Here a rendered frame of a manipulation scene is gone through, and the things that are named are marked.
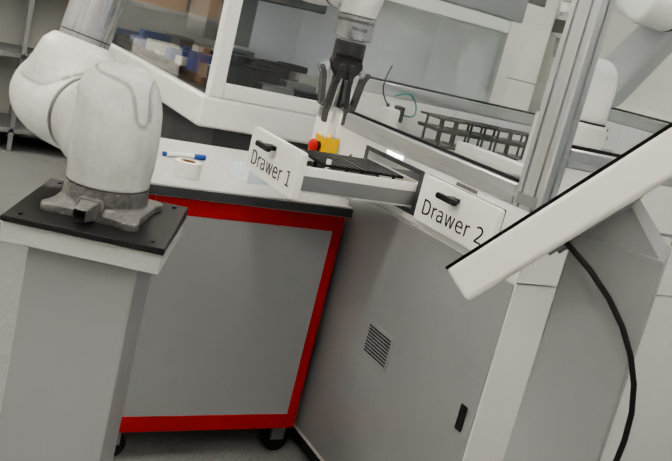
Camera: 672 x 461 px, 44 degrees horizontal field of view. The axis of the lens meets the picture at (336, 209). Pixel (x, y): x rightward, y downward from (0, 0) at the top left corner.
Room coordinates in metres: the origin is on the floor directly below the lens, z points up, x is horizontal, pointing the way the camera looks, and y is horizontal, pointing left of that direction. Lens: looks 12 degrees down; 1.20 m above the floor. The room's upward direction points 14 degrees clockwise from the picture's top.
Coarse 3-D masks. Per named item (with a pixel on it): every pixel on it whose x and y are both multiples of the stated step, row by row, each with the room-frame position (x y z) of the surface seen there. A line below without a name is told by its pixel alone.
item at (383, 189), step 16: (304, 176) 1.84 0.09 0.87; (320, 176) 1.87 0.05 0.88; (336, 176) 1.89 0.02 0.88; (352, 176) 1.91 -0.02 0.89; (368, 176) 1.93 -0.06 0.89; (384, 176) 2.16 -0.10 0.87; (304, 192) 1.85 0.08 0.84; (320, 192) 1.87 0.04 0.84; (336, 192) 1.89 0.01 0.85; (352, 192) 1.91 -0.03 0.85; (368, 192) 1.94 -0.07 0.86; (384, 192) 1.96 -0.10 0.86; (400, 192) 1.98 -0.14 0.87
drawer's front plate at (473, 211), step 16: (432, 176) 1.95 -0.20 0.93; (432, 192) 1.92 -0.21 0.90; (448, 192) 1.87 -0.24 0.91; (464, 192) 1.83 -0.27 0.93; (416, 208) 1.95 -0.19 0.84; (432, 208) 1.90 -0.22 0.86; (448, 208) 1.85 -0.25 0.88; (464, 208) 1.80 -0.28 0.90; (480, 208) 1.76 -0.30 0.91; (496, 208) 1.72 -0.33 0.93; (432, 224) 1.89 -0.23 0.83; (448, 224) 1.84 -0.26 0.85; (464, 224) 1.79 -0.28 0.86; (480, 224) 1.75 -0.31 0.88; (496, 224) 1.71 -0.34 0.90; (464, 240) 1.78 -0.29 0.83; (480, 240) 1.74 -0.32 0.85
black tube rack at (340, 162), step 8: (312, 152) 2.05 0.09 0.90; (320, 152) 2.09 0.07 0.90; (336, 160) 2.02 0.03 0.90; (344, 160) 2.06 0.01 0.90; (352, 160) 2.09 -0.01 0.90; (360, 160) 2.12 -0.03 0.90; (368, 160) 2.16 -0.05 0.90; (336, 168) 1.93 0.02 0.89; (344, 168) 1.94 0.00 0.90; (352, 168) 1.95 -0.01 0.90; (360, 168) 1.98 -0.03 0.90; (368, 168) 2.02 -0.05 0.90; (376, 168) 2.05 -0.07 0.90; (384, 168) 2.08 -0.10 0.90; (376, 176) 2.09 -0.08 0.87; (392, 176) 2.01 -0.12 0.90; (400, 176) 2.02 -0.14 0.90
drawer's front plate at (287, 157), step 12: (264, 132) 2.01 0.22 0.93; (252, 144) 2.05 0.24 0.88; (276, 144) 1.94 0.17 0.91; (288, 144) 1.89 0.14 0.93; (264, 156) 1.98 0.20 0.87; (276, 156) 1.92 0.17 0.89; (288, 156) 1.87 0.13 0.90; (300, 156) 1.82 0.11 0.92; (252, 168) 2.03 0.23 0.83; (264, 168) 1.97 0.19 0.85; (288, 168) 1.86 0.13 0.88; (300, 168) 1.82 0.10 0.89; (264, 180) 1.95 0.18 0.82; (276, 180) 1.90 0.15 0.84; (288, 180) 1.85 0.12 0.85; (300, 180) 1.82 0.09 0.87; (288, 192) 1.83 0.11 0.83
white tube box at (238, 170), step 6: (234, 162) 2.22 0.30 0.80; (240, 162) 2.24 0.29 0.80; (234, 168) 2.20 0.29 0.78; (240, 168) 2.19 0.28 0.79; (234, 174) 2.20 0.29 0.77; (240, 174) 2.18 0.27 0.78; (246, 174) 2.16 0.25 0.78; (252, 174) 2.17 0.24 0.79; (246, 180) 2.16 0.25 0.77; (252, 180) 2.17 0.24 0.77; (258, 180) 2.19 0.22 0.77
